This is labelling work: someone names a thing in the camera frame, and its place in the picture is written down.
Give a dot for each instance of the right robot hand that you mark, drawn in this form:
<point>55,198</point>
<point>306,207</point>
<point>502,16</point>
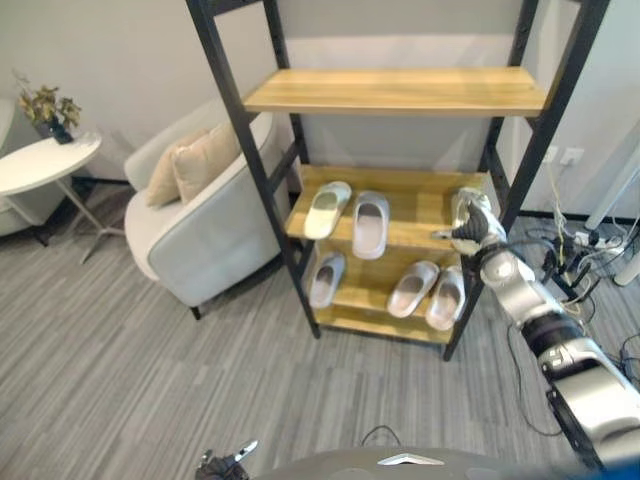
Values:
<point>475,225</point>

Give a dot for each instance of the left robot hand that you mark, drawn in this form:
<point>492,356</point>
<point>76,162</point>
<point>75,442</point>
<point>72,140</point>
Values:
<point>222,466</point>

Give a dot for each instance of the pale green white slipper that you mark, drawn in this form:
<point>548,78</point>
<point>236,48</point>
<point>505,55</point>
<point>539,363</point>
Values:
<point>469,196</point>
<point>324,216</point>

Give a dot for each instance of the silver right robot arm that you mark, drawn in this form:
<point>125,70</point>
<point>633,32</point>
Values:
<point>550,320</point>

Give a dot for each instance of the wooden shelf board with slippers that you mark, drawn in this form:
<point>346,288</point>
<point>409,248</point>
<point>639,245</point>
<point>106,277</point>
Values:
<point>420,200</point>

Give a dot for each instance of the pinkish grey slipper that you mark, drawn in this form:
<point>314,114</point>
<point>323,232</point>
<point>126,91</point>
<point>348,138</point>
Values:
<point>443,312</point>
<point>407,299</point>

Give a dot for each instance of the wide grey slipper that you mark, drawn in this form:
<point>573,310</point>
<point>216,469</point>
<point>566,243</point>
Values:
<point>370,241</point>

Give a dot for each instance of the low wooden shelf board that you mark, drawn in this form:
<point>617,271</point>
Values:
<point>370,280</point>

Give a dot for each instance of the white power strip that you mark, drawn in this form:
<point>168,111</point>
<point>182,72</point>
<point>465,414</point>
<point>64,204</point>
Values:
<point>602,242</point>

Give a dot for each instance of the white slanted desk leg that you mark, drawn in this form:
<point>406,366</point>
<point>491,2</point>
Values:
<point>617,182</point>

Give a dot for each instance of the long wooden shelf board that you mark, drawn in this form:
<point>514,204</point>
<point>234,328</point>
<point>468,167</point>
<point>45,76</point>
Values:
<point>395,92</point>

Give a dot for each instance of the small grey slipper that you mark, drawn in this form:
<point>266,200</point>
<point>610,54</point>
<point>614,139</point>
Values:
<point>325,292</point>

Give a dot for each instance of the grey robot torso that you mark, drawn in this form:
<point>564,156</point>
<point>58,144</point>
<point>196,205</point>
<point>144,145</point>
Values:
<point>400,467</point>

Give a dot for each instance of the white upholstered armchair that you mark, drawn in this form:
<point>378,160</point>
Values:
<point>215,240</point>

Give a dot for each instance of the beige cushion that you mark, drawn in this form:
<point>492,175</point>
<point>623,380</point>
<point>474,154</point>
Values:
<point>162,185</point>
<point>205,160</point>

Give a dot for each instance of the white round side table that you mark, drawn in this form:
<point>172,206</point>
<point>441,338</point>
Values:
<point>45,160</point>

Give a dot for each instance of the dark plant pot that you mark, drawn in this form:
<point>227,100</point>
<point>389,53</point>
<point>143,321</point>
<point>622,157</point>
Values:
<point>61,134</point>

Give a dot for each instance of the dried leafy plant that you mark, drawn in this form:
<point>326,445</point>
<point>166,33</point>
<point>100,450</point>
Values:
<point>42,102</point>

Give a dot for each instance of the white wall socket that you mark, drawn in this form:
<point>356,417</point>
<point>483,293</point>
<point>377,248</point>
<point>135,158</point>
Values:
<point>551,153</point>
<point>572,155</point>

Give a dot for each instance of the white upright desk post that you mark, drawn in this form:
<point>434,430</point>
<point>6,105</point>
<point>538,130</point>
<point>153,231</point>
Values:
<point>631,265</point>

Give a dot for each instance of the black metal shoe rack frame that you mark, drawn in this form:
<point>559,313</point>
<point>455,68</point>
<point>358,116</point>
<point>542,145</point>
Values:
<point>241,125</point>

